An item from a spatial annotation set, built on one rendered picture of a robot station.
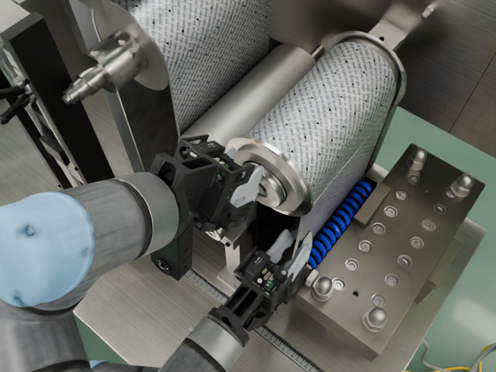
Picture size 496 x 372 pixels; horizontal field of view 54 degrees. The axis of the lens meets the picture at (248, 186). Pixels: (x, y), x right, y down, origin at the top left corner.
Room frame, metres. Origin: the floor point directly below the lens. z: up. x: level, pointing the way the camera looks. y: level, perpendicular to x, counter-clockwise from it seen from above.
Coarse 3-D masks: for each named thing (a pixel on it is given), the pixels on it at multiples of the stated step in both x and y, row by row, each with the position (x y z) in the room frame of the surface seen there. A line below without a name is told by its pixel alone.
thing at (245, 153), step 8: (240, 152) 0.37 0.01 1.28; (248, 152) 0.36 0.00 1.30; (256, 152) 0.36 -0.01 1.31; (240, 160) 0.37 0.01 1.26; (248, 160) 0.36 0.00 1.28; (256, 160) 0.36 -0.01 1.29; (264, 160) 0.35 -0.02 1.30; (272, 160) 0.34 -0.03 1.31; (272, 168) 0.34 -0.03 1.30; (280, 168) 0.33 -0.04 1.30; (280, 176) 0.33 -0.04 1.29; (288, 176) 0.33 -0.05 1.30; (288, 184) 0.32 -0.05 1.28; (296, 184) 0.32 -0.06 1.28; (288, 192) 0.32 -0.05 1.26; (296, 192) 0.32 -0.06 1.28; (288, 200) 0.32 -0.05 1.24; (296, 200) 0.31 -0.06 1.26; (280, 208) 0.33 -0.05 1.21; (288, 208) 0.32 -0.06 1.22; (296, 208) 0.31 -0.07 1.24
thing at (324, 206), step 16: (368, 144) 0.47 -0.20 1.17; (352, 160) 0.42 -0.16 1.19; (368, 160) 0.50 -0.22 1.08; (336, 176) 0.38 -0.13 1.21; (352, 176) 0.45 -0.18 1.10; (336, 192) 0.40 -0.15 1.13; (320, 208) 0.36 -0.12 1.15; (336, 208) 0.42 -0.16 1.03; (304, 224) 0.32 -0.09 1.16; (320, 224) 0.38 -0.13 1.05
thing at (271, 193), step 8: (256, 168) 0.34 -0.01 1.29; (264, 168) 0.34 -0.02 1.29; (264, 176) 0.33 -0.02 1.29; (272, 176) 0.33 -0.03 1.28; (264, 184) 0.33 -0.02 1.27; (272, 184) 0.32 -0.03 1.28; (280, 184) 0.33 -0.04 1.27; (264, 192) 0.33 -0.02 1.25; (272, 192) 0.32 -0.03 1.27; (280, 192) 0.32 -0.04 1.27; (264, 200) 0.33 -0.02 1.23; (272, 200) 0.32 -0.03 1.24; (280, 200) 0.31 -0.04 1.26
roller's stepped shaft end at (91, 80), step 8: (80, 72) 0.46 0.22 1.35; (88, 72) 0.45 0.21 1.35; (96, 72) 0.46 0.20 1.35; (80, 80) 0.44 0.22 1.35; (88, 80) 0.44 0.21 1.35; (96, 80) 0.45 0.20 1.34; (104, 80) 0.45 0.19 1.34; (72, 88) 0.43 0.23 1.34; (80, 88) 0.43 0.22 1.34; (88, 88) 0.44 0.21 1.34; (96, 88) 0.44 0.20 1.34; (64, 96) 0.42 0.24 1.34; (72, 96) 0.42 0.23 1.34; (80, 96) 0.43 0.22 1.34
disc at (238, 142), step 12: (228, 144) 0.39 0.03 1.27; (240, 144) 0.38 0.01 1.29; (252, 144) 0.37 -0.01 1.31; (264, 144) 0.36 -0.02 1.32; (276, 156) 0.34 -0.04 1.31; (288, 168) 0.33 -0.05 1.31; (300, 180) 0.32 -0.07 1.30; (300, 192) 0.32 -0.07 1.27; (300, 204) 0.32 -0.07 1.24; (312, 204) 0.31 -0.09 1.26
